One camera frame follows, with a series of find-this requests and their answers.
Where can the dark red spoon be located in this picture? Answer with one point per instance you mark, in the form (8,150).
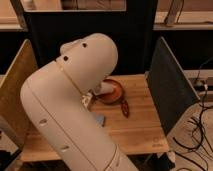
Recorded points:
(125,107)

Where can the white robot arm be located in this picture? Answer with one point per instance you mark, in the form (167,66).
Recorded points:
(52,99)

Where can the black back panel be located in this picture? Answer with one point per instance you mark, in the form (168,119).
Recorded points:
(131,30)

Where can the orange bowl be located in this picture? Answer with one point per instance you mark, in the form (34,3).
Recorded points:
(110,92)

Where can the dark right side panel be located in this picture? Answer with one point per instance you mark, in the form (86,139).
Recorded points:
(170,89)

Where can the wooden left side panel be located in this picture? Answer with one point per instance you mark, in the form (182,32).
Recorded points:
(13,119)

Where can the white tube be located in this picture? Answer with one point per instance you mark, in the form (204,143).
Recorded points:
(87,100)

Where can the power strip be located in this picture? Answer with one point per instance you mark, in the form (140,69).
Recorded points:
(202,85)

